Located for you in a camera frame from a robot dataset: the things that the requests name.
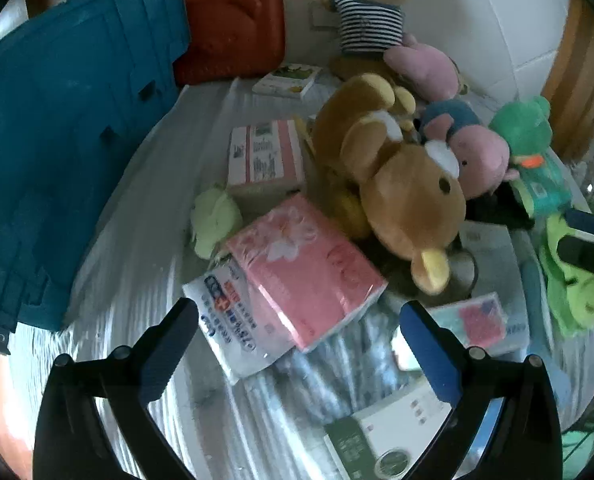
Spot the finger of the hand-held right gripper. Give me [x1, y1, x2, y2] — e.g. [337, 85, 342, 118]
[557, 209, 594, 291]

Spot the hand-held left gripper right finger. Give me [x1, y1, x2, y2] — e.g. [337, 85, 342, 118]
[400, 301, 564, 480]

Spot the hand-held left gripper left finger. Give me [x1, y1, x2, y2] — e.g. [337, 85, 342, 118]
[33, 298, 200, 480]

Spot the lime green plush toy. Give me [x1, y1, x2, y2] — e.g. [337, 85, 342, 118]
[539, 213, 594, 337]

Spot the white pack red label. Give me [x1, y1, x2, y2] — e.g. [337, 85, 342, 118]
[390, 292, 530, 372]

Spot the teal wipes pack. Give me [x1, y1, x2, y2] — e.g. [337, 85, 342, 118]
[509, 156, 574, 219]

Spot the white blue wet wipes pack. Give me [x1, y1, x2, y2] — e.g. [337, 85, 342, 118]
[182, 256, 298, 386]

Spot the white dark green box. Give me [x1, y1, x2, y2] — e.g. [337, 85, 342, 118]
[323, 383, 458, 480]

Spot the white grey tissue pack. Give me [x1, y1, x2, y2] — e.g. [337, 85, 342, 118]
[459, 220, 522, 306]

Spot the green frog plush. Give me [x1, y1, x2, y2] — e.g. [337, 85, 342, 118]
[489, 95, 552, 170]

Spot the pale green plush toy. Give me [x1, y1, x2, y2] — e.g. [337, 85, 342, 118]
[190, 183, 244, 260]

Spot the pink pig plush blue shirt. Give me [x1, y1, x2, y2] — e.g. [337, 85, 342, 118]
[419, 99, 520, 202]

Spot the brown teddy bear plush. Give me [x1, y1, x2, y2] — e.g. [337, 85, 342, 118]
[311, 74, 468, 295]

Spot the blue plastic crate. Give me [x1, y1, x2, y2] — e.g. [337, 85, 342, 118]
[0, 0, 192, 356]

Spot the white pink tissue pack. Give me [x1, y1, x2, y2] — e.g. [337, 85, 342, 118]
[226, 119, 308, 196]

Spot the small white green box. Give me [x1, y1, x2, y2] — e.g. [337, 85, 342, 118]
[252, 63, 324, 100]

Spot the striped shirt bear plush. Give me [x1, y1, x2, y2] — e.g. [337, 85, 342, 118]
[320, 0, 420, 82]

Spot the red plastic case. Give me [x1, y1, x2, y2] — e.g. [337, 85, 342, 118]
[173, 0, 286, 87]

